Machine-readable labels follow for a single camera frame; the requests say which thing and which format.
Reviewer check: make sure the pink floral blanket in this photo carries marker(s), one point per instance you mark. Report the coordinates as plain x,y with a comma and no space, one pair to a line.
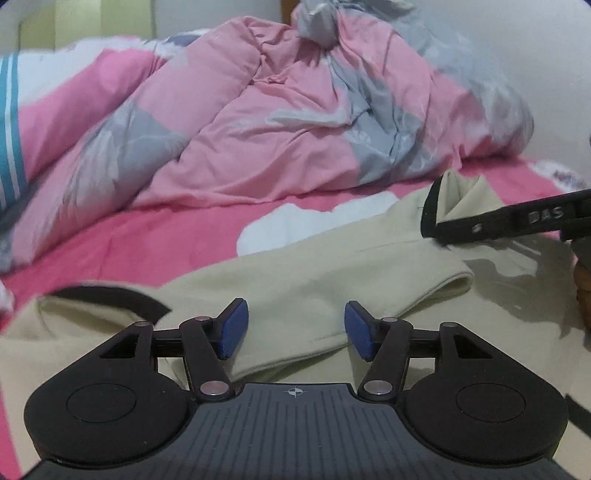
138,244

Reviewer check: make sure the person's right hand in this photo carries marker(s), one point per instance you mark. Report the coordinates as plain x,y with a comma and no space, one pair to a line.
584,281

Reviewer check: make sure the blue pink cartoon pillow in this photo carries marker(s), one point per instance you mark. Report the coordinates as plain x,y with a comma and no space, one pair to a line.
69,92

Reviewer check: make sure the white cloth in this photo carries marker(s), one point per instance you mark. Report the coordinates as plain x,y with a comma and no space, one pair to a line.
5,295

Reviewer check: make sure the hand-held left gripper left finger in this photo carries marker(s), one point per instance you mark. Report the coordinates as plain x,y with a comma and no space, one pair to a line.
233,327

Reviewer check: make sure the beige zip jacket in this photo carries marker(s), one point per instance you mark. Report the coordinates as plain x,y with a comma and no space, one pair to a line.
323,277

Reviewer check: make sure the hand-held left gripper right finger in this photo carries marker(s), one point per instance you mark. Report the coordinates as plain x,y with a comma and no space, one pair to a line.
358,330

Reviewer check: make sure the pink grey floral quilt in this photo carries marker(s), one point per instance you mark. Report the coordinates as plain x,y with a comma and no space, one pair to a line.
277,115

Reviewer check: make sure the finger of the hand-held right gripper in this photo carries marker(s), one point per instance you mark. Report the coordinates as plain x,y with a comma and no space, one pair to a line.
480,226

